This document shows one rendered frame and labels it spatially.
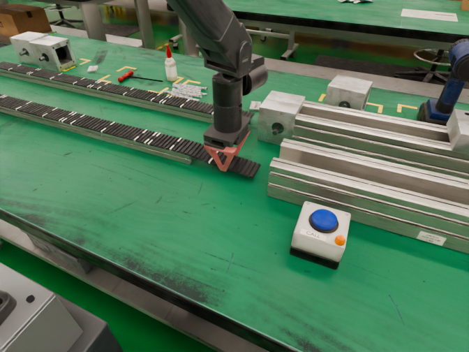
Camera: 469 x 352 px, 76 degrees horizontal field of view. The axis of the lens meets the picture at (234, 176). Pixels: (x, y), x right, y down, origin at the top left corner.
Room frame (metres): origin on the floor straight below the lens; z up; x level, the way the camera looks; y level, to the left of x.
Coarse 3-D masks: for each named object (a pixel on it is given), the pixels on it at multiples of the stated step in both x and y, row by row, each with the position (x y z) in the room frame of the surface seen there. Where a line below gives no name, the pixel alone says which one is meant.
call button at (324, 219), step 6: (318, 210) 0.34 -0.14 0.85; (324, 210) 0.34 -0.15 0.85; (312, 216) 0.33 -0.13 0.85; (318, 216) 0.33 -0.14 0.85; (324, 216) 0.33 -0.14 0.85; (330, 216) 0.33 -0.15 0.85; (318, 222) 0.31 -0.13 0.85; (324, 222) 0.31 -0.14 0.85; (330, 222) 0.31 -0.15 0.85; (336, 222) 0.32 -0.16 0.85; (324, 228) 0.31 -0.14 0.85; (330, 228) 0.31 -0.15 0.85
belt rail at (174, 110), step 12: (0, 72) 1.08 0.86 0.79; (12, 72) 1.05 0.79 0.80; (48, 84) 0.99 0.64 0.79; (60, 84) 0.96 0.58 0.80; (96, 96) 0.90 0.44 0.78; (108, 96) 0.88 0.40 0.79; (120, 96) 0.86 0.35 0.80; (156, 108) 0.81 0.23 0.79; (168, 108) 0.80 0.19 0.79; (180, 108) 0.78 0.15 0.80; (204, 120) 0.75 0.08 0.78
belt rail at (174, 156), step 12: (0, 108) 0.80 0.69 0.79; (36, 120) 0.75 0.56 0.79; (48, 120) 0.72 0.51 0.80; (84, 132) 0.68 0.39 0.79; (96, 132) 0.66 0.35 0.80; (120, 144) 0.63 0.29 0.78; (132, 144) 0.62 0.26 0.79; (144, 144) 0.60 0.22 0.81; (168, 156) 0.57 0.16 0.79; (180, 156) 0.57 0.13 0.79
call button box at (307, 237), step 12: (312, 204) 0.37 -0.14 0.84; (300, 216) 0.34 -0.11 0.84; (336, 216) 0.34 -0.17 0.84; (348, 216) 0.34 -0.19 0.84; (300, 228) 0.31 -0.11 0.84; (312, 228) 0.31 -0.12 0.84; (336, 228) 0.31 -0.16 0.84; (300, 240) 0.30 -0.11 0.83; (312, 240) 0.29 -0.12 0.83; (324, 240) 0.29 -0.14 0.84; (300, 252) 0.30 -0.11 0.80; (312, 252) 0.29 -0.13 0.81; (324, 252) 0.28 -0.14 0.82; (336, 252) 0.28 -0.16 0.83; (324, 264) 0.28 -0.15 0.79; (336, 264) 0.27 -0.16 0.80
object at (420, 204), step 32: (288, 160) 0.50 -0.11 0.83; (320, 160) 0.48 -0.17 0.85; (352, 160) 0.46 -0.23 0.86; (288, 192) 0.43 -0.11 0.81; (320, 192) 0.41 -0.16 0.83; (352, 192) 0.38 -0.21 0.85; (384, 192) 0.37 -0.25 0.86; (416, 192) 0.41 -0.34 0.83; (448, 192) 0.39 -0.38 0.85; (384, 224) 0.36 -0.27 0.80; (416, 224) 0.35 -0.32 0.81; (448, 224) 0.32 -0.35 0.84
